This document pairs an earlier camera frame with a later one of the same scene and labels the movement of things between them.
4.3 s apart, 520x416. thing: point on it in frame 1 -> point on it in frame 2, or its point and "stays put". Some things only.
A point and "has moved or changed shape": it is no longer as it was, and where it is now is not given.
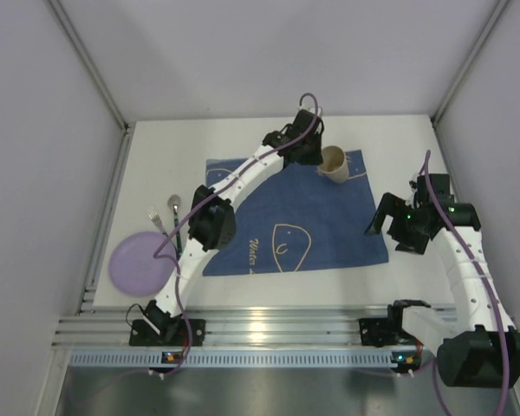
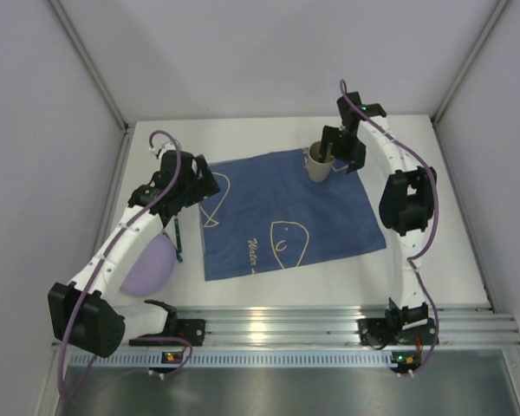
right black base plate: x=381 y=332 stays put
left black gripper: x=306 y=152 -> x=205 y=178
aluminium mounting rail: x=241 y=325 stays put
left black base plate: x=142 y=335 stays put
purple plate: x=133 y=268 stays put
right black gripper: x=399 y=221 -> x=344 y=145
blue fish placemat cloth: x=290 y=217 stays put
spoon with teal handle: x=174 y=202 stays put
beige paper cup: x=334 y=165 has moved or changed shape
